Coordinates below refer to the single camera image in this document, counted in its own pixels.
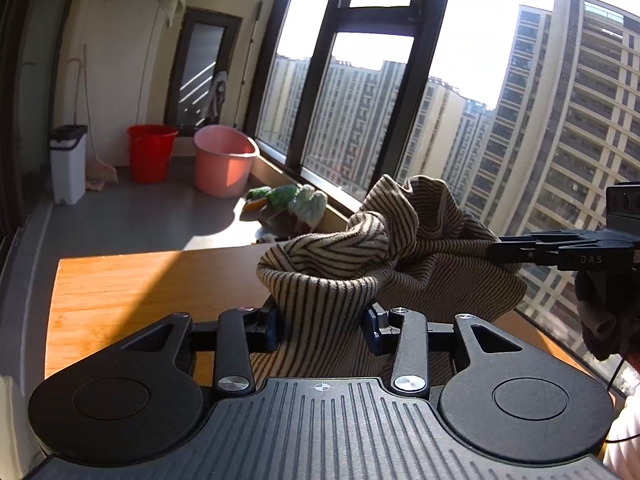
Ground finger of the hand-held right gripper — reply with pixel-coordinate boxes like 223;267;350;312
528;229;609;244
487;240;638;272

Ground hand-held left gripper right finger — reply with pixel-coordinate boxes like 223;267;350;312
363;302;527;397

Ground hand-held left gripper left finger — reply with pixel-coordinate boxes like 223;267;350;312
119;306;281;397

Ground striped beige knit garment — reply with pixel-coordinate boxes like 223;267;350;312
250;174;529;391

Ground person's white-sleeved right forearm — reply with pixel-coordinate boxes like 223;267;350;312
602;398;640;480

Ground beige high-rise apartment buildings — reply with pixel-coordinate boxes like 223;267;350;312
258;0;640;361

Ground pink plastic bucket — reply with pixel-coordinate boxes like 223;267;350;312
193;126;260;199

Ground red plastic bucket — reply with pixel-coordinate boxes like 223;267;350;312
127;124;179;184

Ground white trash bin black lid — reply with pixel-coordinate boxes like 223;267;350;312
48;124;89;206

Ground mop with white pole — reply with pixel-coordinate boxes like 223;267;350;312
231;2;264;131

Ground dark-framed glass door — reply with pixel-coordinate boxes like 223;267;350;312
163;7;244;137

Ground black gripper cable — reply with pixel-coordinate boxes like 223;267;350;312
603;353;640;445

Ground broom with pale handle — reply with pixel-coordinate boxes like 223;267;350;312
75;44;120;187

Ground black window frame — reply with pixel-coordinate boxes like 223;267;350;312
244;0;459;211

